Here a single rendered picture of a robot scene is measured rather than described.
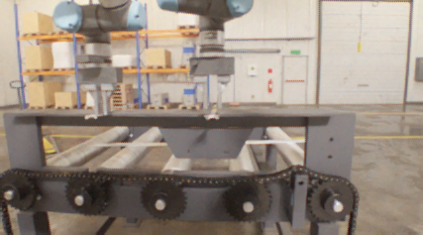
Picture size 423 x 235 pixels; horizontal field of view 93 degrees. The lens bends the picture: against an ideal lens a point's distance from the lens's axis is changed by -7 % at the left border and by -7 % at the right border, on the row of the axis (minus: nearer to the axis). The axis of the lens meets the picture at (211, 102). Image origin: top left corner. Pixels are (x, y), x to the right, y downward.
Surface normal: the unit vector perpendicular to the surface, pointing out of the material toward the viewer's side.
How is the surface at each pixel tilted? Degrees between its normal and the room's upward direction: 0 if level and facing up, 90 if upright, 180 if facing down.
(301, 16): 90
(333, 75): 90
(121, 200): 90
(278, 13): 90
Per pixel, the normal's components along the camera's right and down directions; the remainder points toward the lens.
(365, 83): -0.06, 0.12
